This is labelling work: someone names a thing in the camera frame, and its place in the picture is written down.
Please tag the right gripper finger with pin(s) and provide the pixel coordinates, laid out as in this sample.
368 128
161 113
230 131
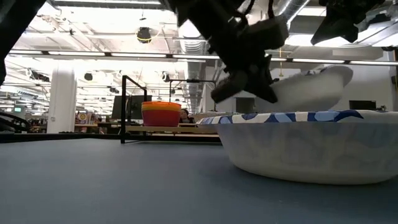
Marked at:
331 25
351 26

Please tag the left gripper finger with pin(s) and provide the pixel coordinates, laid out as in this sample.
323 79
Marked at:
230 85
262 84

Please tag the blue patterned paper bowl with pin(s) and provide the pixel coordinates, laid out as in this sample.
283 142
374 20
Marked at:
311 90

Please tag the orange plastic bowl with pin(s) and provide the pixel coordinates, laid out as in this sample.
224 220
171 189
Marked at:
161 104

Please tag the blue patterned white plate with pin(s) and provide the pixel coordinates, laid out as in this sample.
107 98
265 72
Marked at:
311 149

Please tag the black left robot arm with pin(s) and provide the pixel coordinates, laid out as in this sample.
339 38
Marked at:
18 18

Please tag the person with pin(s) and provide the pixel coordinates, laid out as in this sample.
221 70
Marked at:
185 115

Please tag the black computer monitor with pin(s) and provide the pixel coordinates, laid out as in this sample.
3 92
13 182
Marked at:
133 105
362 105

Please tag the ceiling light strip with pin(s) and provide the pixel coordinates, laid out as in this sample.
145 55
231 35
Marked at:
140 55

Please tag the blue table mat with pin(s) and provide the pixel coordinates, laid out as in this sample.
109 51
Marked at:
124 186

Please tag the round target board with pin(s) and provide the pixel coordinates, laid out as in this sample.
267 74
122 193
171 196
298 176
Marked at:
82 118

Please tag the white round column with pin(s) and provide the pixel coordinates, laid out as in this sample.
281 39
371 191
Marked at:
62 99

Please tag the green exit sign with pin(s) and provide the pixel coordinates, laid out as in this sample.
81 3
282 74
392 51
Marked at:
17 109

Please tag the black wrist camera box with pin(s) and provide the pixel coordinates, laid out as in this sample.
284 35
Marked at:
267 32

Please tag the silver ventilation duct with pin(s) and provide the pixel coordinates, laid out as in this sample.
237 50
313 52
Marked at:
194 46

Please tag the black dome ceiling camera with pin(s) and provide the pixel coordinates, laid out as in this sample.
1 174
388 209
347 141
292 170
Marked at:
144 35

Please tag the black metal shelf frame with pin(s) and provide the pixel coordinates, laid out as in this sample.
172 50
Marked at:
123 109

